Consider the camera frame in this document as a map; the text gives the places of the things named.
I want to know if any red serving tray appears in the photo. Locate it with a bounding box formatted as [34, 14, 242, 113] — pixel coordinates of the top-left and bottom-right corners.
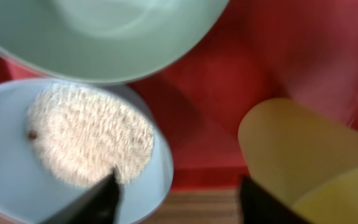
[0, 0, 358, 190]

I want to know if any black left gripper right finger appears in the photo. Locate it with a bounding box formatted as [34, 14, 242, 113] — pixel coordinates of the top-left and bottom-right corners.
[239, 176, 309, 224]

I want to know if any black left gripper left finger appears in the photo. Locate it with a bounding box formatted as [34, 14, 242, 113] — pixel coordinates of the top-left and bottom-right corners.
[42, 169, 121, 224]

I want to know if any yellow cup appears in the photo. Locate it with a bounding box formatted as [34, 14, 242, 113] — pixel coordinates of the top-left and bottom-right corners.
[238, 98, 358, 224]

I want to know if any light blue bowl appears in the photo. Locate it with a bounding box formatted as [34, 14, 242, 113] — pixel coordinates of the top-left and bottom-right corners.
[0, 78, 173, 223]

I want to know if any green bowl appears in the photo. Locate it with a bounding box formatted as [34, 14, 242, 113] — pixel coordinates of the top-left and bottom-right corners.
[0, 0, 227, 84]

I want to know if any white rice pile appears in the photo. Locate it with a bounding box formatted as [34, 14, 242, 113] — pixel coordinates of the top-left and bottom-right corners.
[27, 83, 155, 187]

